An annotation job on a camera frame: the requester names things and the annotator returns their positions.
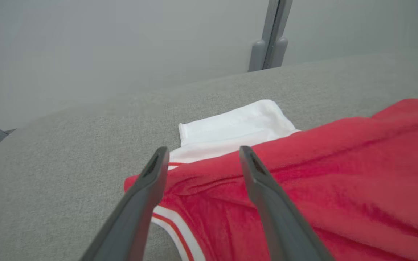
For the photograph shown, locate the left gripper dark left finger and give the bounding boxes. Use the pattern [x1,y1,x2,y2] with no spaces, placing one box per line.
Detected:
[80,146,170,261]

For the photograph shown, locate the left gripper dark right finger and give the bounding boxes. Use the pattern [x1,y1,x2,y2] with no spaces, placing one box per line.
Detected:
[239,146,335,261]

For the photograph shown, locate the red jersey shirt white sleeves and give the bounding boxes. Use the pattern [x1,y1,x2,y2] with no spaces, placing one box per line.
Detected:
[124,98,418,261]

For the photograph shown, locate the grey metal partition post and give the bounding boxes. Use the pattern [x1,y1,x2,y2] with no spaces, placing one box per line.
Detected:
[248,0,293,72]

